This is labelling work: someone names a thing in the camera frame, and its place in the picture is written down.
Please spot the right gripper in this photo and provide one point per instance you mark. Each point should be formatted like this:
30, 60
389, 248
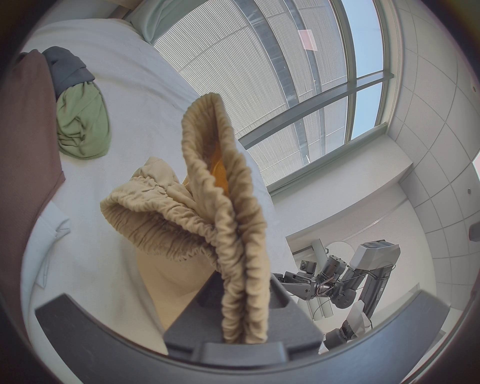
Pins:
300, 287

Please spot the tan shorts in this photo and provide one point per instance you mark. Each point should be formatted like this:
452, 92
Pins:
228, 225

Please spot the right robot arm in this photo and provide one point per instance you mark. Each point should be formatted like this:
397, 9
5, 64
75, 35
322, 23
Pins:
371, 270

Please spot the white garment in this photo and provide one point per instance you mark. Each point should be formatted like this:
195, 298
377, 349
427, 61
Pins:
60, 229

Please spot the window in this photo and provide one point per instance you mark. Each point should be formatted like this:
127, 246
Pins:
262, 93

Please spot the green garment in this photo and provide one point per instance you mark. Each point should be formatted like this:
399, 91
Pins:
84, 123

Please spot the dark brown shorts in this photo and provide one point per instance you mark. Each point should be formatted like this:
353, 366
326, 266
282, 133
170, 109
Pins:
26, 150

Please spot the black garment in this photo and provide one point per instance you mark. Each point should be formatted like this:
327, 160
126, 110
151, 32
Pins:
65, 69

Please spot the grey-green curtain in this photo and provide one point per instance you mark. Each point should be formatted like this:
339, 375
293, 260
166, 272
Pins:
161, 18

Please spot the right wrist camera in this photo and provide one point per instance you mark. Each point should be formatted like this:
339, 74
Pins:
308, 265

